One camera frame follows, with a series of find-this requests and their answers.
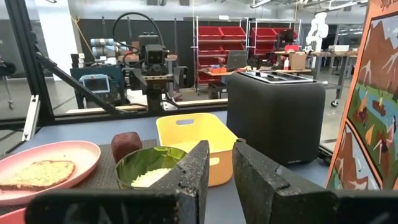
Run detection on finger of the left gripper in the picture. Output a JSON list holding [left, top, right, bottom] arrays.
[[128, 67, 149, 95], [172, 65, 188, 91]]

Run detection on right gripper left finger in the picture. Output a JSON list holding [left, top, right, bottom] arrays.
[[24, 139, 211, 224]]

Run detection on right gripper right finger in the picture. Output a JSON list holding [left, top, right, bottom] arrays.
[[232, 138, 398, 224]]

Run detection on dark brown rounded block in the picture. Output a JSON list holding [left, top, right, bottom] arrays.
[[111, 131, 143, 164]]

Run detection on orange spot-the-differences cereal box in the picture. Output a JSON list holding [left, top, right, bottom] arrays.
[[325, 0, 398, 191]]

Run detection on toast slice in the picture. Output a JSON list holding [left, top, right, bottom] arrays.
[[0, 160, 76, 191]]

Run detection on white filling in tumbler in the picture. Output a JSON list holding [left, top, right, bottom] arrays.
[[130, 167, 172, 189]]

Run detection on light blue framed tablet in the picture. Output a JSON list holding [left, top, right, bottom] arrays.
[[79, 73, 112, 95]]

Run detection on green glass tumbler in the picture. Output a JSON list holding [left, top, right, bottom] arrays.
[[114, 146, 189, 190]]

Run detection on rack with red bins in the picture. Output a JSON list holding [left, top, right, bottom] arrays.
[[192, 16, 249, 91], [248, 18, 302, 63]]

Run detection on yellow plastic bin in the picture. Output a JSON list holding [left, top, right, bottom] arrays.
[[155, 112, 239, 187]]

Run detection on grey laptop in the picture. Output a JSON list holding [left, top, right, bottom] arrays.
[[226, 49, 249, 70]]

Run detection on blue cart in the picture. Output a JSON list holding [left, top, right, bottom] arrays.
[[70, 64, 125, 108]]

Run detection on black toaster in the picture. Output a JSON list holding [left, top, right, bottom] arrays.
[[226, 70, 326, 166]]

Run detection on grey woven placemat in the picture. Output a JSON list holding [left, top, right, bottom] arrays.
[[0, 138, 159, 215]]

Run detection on pink plate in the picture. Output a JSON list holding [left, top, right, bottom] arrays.
[[0, 140, 102, 207]]

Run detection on cardboard box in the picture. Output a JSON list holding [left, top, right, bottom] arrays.
[[288, 51, 308, 71]]

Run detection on black office chair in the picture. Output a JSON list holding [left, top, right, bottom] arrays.
[[0, 58, 17, 110]]

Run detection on white robot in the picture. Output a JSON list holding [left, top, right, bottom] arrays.
[[305, 11, 330, 53]]

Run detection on wooden workbench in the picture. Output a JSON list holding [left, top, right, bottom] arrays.
[[273, 49, 358, 108]]

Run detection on coral red bowl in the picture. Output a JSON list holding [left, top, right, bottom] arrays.
[[0, 207, 26, 224]]

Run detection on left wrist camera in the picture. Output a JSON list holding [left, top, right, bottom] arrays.
[[144, 43, 169, 67]]

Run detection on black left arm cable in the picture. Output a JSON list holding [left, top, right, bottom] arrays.
[[111, 11, 165, 52]]

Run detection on silver frame bracket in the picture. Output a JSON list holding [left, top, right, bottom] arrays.
[[21, 95, 41, 142]]

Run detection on black table frame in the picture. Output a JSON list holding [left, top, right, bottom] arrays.
[[0, 0, 229, 131]]

